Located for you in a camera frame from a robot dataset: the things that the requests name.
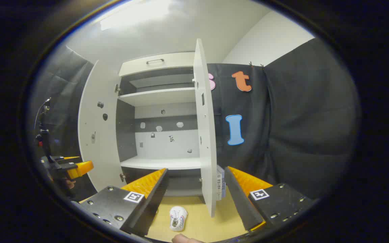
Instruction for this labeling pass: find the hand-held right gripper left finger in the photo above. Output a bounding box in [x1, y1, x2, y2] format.
[71, 168, 168, 237]

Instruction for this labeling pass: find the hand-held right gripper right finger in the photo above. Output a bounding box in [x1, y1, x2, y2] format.
[224, 165, 315, 232]

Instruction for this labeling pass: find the white shoe cabinet door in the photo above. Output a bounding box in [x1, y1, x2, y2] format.
[78, 60, 127, 192]
[193, 38, 218, 218]

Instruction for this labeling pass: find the white sneaker shoe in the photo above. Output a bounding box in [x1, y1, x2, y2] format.
[169, 206, 188, 232]

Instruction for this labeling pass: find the white shoe cabinet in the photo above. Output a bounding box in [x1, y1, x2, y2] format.
[115, 51, 203, 198]

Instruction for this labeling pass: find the white cabinet drawer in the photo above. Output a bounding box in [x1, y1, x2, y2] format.
[119, 52, 196, 77]

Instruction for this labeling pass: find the blue book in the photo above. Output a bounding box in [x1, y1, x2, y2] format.
[220, 165, 227, 198]

